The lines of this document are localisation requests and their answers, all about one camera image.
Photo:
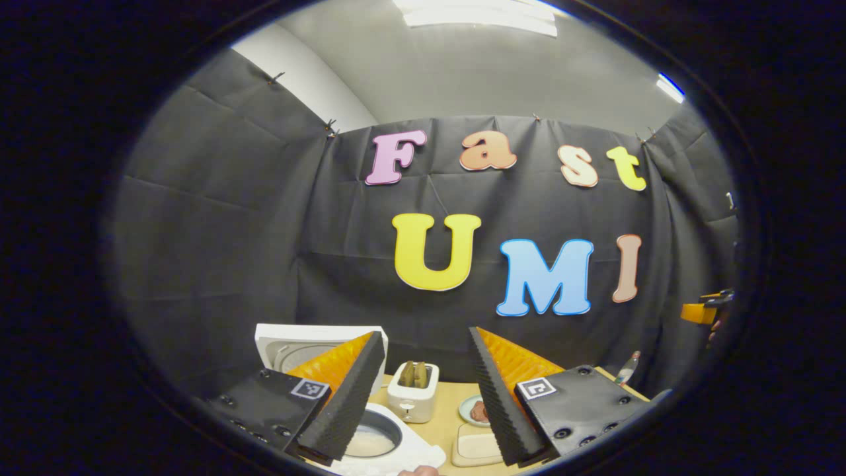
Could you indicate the large ceiling light panel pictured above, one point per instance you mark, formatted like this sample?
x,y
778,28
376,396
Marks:
x,y
476,16

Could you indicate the brown toast slice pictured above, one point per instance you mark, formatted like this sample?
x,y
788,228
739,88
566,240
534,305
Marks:
x,y
406,374
421,375

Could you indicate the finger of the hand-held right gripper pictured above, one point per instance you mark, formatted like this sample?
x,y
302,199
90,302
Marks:
x,y
697,313

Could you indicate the clear plastic tray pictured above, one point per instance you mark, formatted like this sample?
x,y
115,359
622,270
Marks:
x,y
459,461

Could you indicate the white toaster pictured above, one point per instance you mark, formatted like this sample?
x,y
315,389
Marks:
x,y
411,403

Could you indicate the small clear bottle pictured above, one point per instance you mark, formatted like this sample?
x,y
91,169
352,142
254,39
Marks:
x,y
626,369

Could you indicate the white rice cooker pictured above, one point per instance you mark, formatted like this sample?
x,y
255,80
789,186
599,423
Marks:
x,y
416,451

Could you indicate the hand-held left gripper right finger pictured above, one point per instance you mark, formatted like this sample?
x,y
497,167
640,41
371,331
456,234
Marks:
x,y
502,410

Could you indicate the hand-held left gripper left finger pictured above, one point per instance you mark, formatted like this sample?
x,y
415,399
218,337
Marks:
x,y
344,410

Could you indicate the pale green plate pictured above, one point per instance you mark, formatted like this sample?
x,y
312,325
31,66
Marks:
x,y
464,410

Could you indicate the red meat slice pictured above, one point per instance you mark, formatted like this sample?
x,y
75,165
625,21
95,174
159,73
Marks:
x,y
485,411
475,412

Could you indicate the black backdrop cloth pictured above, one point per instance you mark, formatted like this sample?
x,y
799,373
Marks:
x,y
264,231

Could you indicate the small ceiling light strip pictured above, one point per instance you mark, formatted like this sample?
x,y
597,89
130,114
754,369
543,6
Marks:
x,y
671,88

